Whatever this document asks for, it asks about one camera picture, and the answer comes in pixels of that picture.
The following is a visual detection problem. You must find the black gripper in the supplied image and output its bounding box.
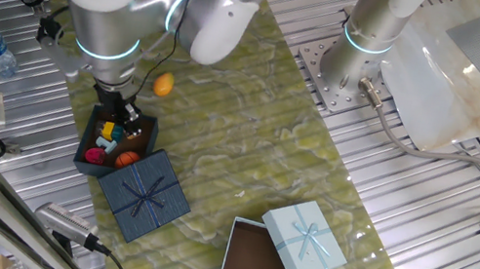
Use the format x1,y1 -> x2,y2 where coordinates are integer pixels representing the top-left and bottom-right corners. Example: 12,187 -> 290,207
86,78 -> 150,140

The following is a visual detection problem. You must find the yellow toy mango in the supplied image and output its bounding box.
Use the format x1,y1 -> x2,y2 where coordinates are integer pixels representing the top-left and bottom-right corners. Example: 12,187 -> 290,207
151,69 -> 178,99

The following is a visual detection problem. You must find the dark blue gift box base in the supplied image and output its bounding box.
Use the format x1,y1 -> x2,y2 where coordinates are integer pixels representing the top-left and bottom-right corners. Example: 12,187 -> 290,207
71,101 -> 161,187

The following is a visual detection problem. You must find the dark blue ribboned box lid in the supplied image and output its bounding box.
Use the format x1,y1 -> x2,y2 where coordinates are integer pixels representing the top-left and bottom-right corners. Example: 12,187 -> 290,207
87,138 -> 202,253

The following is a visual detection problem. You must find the light blue gift box base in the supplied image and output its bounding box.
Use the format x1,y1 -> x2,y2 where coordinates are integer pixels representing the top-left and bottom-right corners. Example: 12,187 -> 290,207
220,215 -> 304,269

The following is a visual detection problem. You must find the light blue ribboned box lid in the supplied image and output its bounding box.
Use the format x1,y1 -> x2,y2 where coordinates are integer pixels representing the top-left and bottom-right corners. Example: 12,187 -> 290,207
252,192 -> 358,269

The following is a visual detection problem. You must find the orange toy basketball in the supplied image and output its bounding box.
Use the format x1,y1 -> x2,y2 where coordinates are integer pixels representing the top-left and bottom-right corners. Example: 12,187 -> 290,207
113,147 -> 141,173

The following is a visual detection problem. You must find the pink translucent plastic toy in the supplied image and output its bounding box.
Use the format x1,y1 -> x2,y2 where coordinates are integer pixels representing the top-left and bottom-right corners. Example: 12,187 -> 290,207
83,145 -> 107,167

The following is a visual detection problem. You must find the green marble pattern mat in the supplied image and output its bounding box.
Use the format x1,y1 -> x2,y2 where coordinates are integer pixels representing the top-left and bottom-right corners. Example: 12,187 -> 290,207
0,0 -> 480,269

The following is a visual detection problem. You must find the silver robot mounting plate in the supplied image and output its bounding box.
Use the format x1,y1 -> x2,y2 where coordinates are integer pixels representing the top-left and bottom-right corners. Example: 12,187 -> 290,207
288,29 -> 403,123

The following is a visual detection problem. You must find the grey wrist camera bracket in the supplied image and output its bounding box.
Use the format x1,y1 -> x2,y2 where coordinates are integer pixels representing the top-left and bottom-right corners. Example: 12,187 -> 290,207
31,32 -> 87,83

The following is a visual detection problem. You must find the silver ribbed camera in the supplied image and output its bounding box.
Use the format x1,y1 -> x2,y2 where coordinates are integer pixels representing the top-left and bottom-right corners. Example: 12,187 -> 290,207
29,199 -> 104,251

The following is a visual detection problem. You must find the black camera cable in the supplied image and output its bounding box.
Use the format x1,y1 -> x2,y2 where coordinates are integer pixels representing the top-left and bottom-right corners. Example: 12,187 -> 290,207
82,234 -> 139,269

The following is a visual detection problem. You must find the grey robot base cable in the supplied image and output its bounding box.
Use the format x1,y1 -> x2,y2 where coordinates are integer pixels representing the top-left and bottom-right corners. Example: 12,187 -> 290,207
342,74 -> 480,198

